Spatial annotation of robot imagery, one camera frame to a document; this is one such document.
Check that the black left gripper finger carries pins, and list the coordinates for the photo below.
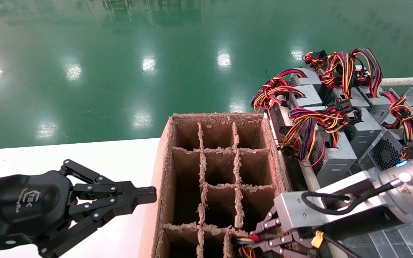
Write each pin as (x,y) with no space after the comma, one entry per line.
(120,188)
(113,208)

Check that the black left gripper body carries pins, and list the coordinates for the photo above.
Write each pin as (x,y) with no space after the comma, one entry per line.
(23,206)

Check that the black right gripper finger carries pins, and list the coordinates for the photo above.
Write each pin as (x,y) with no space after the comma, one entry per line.
(269,224)
(281,245)

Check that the clear plastic divider tray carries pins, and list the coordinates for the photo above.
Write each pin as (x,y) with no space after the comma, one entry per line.
(407,243)

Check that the cardboard box with dividers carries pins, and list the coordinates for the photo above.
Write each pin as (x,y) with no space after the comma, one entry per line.
(163,186)

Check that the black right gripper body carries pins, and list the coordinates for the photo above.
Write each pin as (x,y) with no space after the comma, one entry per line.
(353,227)

